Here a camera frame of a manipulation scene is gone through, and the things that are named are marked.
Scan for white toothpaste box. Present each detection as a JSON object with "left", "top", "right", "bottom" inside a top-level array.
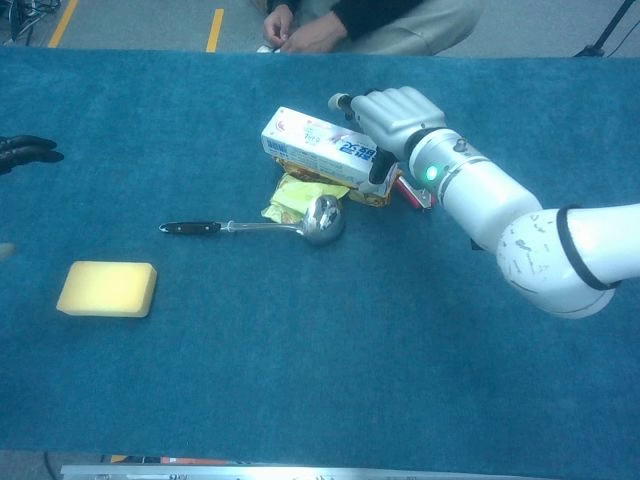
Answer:
[{"left": 260, "top": 105, "right": 404, "bottom": 196}]

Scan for yellow sponge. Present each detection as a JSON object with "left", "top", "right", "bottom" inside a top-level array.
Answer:
[{"left": 55, "top": 260, "right": 159, "bottom": 320}]

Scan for orange strip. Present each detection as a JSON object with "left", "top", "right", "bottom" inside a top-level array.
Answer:
[{"left": 159, "top": 455, "right": 231, "bottom": 466}]

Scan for crouching person dark top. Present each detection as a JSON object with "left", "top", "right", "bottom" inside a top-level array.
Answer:
[{"left": 261, "top": 0, "right": 484, "bottom": 56}]

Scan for aluminium rail bar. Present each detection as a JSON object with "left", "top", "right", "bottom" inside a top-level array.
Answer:
[{"left": 60, "top": 463, "right": 541, "bottom": 480}]

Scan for green snack packet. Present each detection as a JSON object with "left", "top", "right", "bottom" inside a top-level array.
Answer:
[{"left": 260, "top": 173, "right": 351, "bottom": 225}]

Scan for black cable bundle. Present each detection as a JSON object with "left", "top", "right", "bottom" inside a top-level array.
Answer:
[{"left": 0, "top": 0, "right": 61, "bottom": 44}]

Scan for steel tongs red grips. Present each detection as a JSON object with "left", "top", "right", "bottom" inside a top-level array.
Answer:
[{"left": 393, "top": 174, "right": 436, "bottom": 211}]

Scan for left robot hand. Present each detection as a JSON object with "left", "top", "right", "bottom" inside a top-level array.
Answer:
[{"left": 0, "top": 134, "right": 65, "bottom": 260}]

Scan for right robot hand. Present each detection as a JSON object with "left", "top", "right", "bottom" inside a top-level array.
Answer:
[{"left": 327, "top": 86, "right": 447, "bottom": 184}]

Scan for person's left hand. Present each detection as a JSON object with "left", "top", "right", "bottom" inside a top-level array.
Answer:
[{"left": 282, "top": 12, "right": 349, "bottom": 54}]

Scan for gold foil snack package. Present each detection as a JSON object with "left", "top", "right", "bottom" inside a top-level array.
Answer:
[{"left": 273, "top": 155, "right": 404, "bottom": 207}]

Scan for person's right hand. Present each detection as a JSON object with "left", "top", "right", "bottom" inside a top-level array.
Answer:
[{"left": 262, "top": 4, "right": 294, "bottom": 47}]

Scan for teal table cloth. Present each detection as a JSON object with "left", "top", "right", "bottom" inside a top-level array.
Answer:
[{"left": 0, "top": 47, "right": 640, "bottom": 480}]

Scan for black tripod stand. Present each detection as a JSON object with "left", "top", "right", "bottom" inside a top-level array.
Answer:
[{"left": 573, "top": 0, "right": 640, "bottom": 59}]

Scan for steel ladle black handle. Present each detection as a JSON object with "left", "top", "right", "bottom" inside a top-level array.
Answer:
[{"left": 158, "top": 194, "right": 346, "bottom": 247}]

